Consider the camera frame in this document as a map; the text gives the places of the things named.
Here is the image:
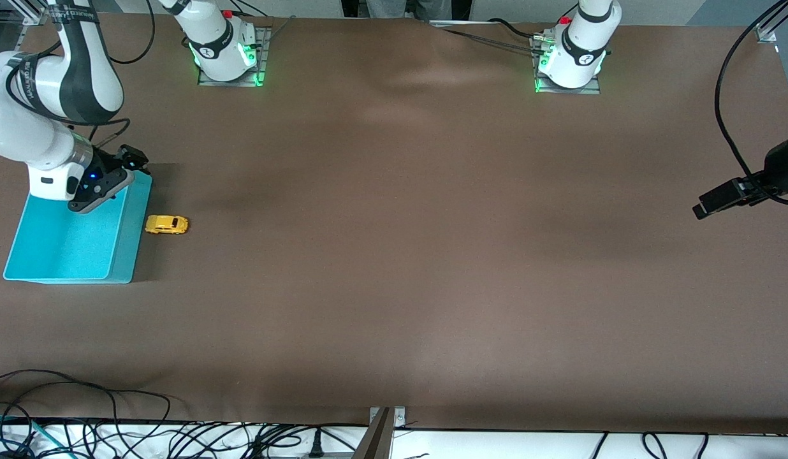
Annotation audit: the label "yellow toy beetle car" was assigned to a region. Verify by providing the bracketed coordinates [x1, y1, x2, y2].
[145, 215, 189, 235]

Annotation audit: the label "turquoise plastic bin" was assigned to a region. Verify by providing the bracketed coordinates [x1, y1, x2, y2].
[3, 156, 154, 285]

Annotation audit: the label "brown table cover sheet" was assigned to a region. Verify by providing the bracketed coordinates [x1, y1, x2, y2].
[0, 13, 788, 434]

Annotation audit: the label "person in grey trousers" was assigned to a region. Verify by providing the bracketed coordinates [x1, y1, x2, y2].
[343, 0, 471, 21]

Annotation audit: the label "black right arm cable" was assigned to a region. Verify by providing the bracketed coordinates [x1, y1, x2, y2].
[5, 0, 156, 150]

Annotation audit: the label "aluminium frame profile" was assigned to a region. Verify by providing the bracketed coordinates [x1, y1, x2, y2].
[0, 0, 54, 27]

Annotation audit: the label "long looping black cable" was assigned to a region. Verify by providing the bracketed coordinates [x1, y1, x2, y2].
[0, 370, 171, 459]

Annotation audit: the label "teal cable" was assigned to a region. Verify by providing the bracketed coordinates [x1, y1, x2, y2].
[0, 414, 54, 456]

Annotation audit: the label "black cable along table edge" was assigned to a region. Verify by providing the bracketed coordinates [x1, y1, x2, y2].
[432, 19, 548, 53]

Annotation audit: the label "tangled black cables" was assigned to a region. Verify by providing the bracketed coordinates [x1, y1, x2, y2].
[0, 418, 369, 459]

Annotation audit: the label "metal camera pole bracket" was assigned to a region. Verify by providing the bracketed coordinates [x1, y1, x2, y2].
[354, 406, 407, 459]

